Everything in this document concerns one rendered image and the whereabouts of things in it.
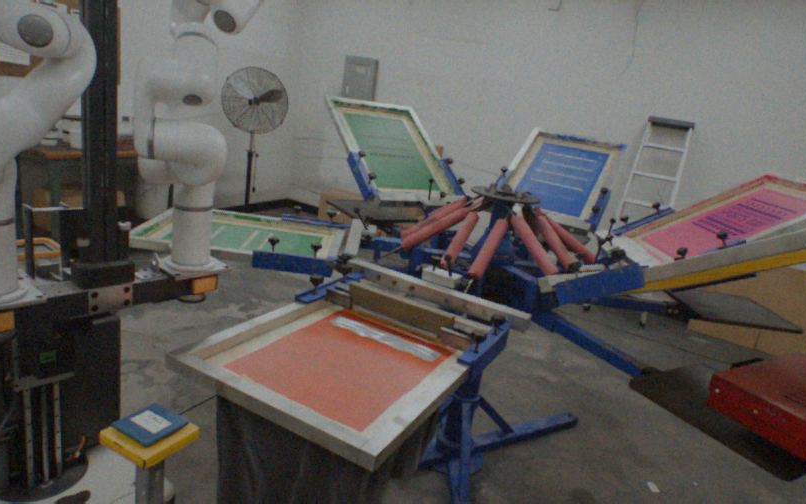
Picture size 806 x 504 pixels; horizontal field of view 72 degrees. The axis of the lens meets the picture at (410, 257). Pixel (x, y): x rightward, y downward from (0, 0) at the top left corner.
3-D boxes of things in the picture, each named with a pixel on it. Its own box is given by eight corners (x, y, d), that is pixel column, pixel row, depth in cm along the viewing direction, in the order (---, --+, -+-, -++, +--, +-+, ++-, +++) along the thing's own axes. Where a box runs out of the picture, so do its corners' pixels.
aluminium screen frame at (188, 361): (373, 472, 108) (375, 456, 107) (164, 368, 132) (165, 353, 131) (503, 342, 176) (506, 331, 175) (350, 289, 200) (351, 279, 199)
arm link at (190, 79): (212, 173, 117) (133, 165, 112) (216, 92, 125) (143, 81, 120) (214, 127, 103) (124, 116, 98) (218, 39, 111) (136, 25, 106)
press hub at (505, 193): (473, 495, 247) (540, 199, 209) (398, 459, 263) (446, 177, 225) (502, 452, 281) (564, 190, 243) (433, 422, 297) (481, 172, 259)
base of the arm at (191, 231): (150, 256, 149) (151, 199, 144) (194, 250, 158) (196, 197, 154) (180, 274, 140) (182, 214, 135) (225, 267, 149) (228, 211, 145)
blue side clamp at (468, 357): (470, 384, 149) (475, 361, 147) (453, 377, 152) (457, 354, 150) (505, 347, 175) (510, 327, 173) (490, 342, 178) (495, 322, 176)
